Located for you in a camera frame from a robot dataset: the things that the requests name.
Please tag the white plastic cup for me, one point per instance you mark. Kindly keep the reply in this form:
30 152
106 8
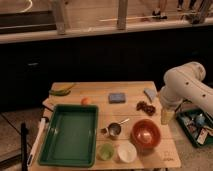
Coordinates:
127 152

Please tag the black pole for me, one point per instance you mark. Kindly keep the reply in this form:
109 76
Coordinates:
24 157

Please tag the green bin with items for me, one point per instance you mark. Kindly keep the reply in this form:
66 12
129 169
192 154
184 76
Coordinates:
187 121

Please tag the metal measuring cup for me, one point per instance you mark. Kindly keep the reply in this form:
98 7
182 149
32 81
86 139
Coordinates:
114 129

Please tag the grey blue cloth piece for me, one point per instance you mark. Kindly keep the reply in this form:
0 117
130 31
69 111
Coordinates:
151 94

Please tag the yellow banana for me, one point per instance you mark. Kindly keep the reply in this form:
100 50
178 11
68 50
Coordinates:
66 87

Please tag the green plastic cup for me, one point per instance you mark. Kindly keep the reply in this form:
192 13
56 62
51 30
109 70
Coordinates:
105 151

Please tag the green plastic tray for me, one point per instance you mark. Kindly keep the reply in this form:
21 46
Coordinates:
70 140

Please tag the orange fruit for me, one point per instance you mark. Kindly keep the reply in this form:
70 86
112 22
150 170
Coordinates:
86 101

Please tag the orange bowl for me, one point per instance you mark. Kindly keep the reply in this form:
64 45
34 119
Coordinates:
146 134

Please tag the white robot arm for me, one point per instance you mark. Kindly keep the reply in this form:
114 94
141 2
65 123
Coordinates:
185 82

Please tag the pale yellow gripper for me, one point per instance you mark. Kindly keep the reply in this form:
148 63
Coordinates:
166 115

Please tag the blue sponge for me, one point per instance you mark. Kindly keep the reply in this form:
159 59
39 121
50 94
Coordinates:
116 98

